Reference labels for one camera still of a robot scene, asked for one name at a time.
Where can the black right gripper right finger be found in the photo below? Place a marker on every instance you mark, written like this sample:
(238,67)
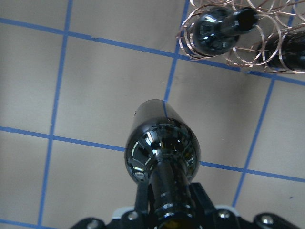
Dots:
(202,201)

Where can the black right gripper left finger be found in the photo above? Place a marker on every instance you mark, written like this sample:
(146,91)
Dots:
(142,198)

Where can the dark wine bottle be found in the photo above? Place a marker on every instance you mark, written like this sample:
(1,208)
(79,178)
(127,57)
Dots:
(219,29)
(163,151)

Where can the dark wine bottle in basket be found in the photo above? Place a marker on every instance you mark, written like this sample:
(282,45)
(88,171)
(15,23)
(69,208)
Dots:
(219,29)

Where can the copper wire wine basket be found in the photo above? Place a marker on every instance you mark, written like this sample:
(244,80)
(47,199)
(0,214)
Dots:
(269,34)

